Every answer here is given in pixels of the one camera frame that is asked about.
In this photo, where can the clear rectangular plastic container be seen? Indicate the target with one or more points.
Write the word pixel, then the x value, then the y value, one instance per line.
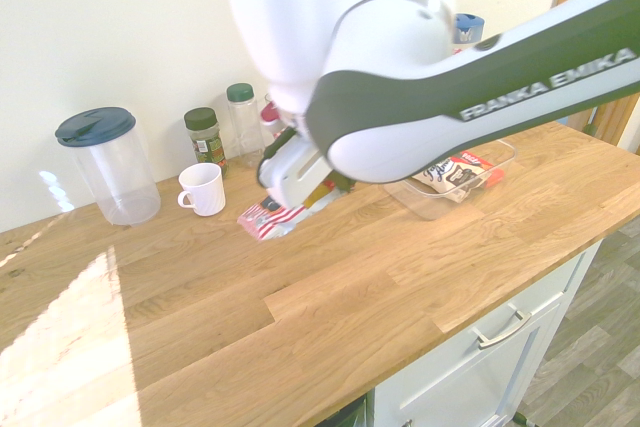
pixel 425 204

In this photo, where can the spice jar dark lid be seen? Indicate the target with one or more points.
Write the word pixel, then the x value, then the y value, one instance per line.
pixel 206 142

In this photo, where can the clear pitcher dark blue lid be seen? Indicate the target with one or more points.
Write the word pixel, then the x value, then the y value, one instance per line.
pixel 117 172

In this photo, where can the clear bottle green cap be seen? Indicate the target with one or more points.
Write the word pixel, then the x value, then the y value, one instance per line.
pixel 242 122

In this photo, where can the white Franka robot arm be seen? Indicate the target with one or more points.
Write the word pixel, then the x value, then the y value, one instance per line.
pixel 380 72

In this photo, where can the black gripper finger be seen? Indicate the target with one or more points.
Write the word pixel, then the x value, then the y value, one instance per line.
pixel 271 205
pixel 344 186

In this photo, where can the white cabinet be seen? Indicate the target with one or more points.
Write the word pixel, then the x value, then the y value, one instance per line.
pixel 500 377

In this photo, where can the dark bin under counter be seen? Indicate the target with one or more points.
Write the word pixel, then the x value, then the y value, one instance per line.
pixel 350 414

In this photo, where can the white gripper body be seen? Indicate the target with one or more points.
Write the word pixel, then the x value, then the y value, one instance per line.
pixel 292 177

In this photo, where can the red striped potato chip bag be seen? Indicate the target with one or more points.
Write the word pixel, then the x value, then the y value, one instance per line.
pixel 265 222

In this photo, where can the white ceramic mug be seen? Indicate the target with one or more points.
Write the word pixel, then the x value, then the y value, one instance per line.
pixel 205 192

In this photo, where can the white brown snack bag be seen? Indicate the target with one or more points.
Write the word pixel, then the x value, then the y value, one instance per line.
pixel 455 177

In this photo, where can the red grey wrist camera mount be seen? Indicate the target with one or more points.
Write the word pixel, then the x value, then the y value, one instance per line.
pixel 270 114

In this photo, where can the clear pitcher light blue lid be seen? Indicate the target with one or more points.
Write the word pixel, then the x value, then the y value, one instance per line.
pixel 469 24

